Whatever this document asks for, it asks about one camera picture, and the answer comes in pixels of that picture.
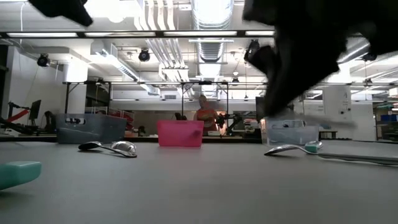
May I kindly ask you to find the shelf with blue bins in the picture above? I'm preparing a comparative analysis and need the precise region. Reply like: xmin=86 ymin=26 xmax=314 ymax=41
xmin=373 ymin=102 xmax=398 ymax=141

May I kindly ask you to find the black monitor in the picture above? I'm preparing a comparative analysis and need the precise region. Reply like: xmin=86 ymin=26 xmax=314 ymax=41
xmin=255 ymin=96 xmax=268 ymax=122
xmin=28 ymin=99 xmax=42 ymax=125

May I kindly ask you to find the solid teal handle spoon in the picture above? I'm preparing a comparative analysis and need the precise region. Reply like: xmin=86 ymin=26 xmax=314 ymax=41
xmin=303 ymin=140 xmax=324 ymax=154
xmin=0 ymin=161 xmax=42 ymax=191

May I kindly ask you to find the black spoon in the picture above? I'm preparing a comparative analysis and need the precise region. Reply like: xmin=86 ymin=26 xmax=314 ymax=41
xmin=77 ymin=141 xmax=138 ymax=159

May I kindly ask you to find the black overhead frame beam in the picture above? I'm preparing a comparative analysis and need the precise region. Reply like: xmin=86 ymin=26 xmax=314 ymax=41
xmin=0 ymin=30 xmax=276 ymax=39

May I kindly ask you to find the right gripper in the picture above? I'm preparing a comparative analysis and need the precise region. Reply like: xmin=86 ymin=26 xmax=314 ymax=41
xmin=248 ymin=26 xmax=348 ymax=118

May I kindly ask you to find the clear plastic bin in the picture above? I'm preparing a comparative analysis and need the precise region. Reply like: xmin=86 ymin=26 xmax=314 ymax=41
xmin=266 ymin=116 xmax=321 ymax=146

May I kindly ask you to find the silver air duct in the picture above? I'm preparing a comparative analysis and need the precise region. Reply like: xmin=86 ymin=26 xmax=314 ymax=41
xmin=191 ymin=0 xmax=234 ymax=63

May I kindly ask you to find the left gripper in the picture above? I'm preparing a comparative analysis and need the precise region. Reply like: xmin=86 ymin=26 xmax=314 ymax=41
xmin=27 ymin=0 xmax=94 ymax=27

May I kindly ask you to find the white pillar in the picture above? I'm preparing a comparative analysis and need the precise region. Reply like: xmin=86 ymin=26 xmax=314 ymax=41
xmin=323 ymin=85 xmax=354 ymax=139

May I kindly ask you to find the person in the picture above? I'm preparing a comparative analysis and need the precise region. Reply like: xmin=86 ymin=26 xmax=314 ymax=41
xmin=193 ymin=95 xmax=220 ymax=136

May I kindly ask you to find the black background table frame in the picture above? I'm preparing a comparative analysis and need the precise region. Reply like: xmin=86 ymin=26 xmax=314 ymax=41
xmin=63 ymin=80 xmax=230 ymax=114

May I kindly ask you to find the red plastic bin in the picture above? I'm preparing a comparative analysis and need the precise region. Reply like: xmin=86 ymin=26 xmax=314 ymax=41
xmin=157 ymin=119 xmax=205 ymax=147

